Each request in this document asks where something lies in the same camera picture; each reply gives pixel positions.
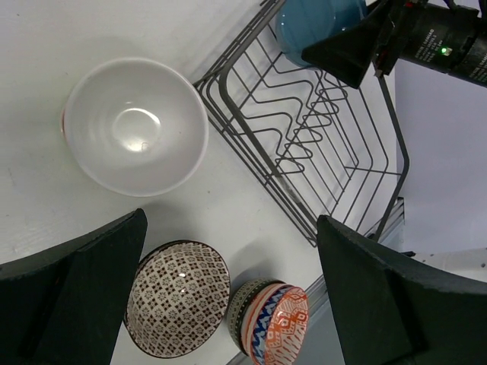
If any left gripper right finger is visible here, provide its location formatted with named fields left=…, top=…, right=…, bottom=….
left=316, top=214, right=487, bottom=365

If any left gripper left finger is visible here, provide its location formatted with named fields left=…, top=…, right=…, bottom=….
left=1, top=208, right=148, bottom=364

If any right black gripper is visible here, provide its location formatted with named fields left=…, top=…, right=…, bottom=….
left=301, top=1, right=486, bottom=89

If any blue ceramic bowl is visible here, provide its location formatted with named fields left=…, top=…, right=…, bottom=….
left=275, top=0, right=368, bottom=68

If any brown patterned bowl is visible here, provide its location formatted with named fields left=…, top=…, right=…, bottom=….
left=123, top=240, right=231, bottom=359

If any orange bowl white inside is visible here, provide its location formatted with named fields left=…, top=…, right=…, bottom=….
left=60, top=57, right=209, bottom=198

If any orange patterned bowl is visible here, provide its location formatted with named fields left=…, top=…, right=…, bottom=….
left=264, top=287, right=309, bottom=365

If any blue patterned bowl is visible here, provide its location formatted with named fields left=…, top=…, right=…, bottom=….
left=249, top=284, right=291, bottom=364

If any olive patterned bowl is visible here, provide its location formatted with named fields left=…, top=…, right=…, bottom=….
left=227, top=278, right=283, bottom=354

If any grey wire dish rack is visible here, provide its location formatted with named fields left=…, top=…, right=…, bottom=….
left=196, top=1, right=406, bottom=244

